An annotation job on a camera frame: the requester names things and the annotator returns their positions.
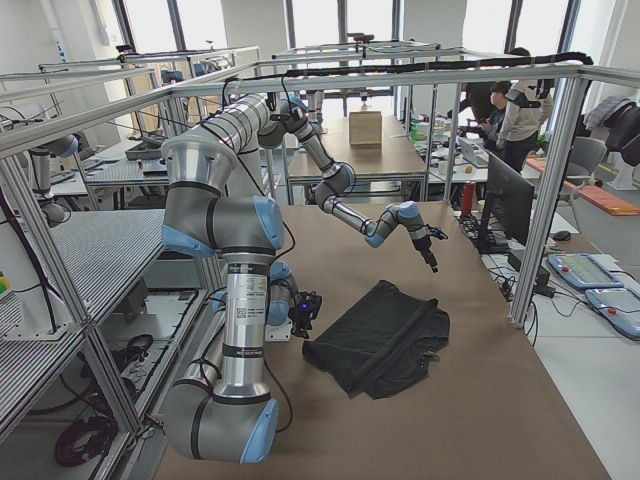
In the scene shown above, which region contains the black t-shirt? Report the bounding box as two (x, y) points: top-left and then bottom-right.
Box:
(302, 280), (450, 399)

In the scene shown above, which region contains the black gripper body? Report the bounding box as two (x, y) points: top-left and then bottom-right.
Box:
(412, 231), (432, 255)
(289, 293), (322, 331)

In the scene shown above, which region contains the blue teach pendant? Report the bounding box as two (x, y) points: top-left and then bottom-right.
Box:
(584, 288), (639, 340)
(547, 253), (624, 291)

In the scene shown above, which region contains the aluminium frame post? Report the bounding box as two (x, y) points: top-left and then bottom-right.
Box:
(509, 77), (589, 329)

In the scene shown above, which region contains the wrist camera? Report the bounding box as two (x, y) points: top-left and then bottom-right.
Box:
(427, 227), (448, 240)

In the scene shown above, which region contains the black Huawei monitor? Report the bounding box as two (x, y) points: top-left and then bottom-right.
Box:
(476, 155), (534, 254)

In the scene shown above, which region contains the striped back workbench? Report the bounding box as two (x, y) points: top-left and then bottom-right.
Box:
(1, 210), (164, 346)

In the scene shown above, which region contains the red bottle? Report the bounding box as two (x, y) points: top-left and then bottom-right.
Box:
(461, 181), (476, 216)

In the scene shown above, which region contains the standing person in white top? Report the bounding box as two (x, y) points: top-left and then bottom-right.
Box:
(496, 79), (553, 173)

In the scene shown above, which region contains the cardboard box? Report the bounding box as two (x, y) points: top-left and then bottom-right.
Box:
(348, 110), (382, 146)

